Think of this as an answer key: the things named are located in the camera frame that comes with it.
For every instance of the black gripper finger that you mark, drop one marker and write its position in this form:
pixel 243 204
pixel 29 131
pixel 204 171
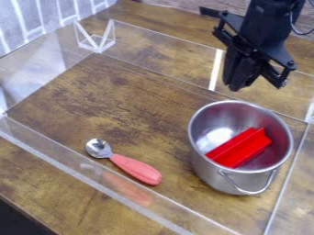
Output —
pixel 230 64
pixel 244 71

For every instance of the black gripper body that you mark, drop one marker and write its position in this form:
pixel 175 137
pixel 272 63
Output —
pixel 258 35

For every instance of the silver metal pot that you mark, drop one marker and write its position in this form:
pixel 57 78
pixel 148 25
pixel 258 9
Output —
pixel 215 124

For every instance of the red block object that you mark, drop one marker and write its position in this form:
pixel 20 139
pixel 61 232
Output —
pixel 240 148

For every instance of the spoon with pink handle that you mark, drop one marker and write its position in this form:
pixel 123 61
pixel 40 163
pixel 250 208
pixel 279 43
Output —
pixel 99 149

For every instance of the clear acrylic enclosure wall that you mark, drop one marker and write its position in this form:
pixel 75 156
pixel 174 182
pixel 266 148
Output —
pixel 109 80

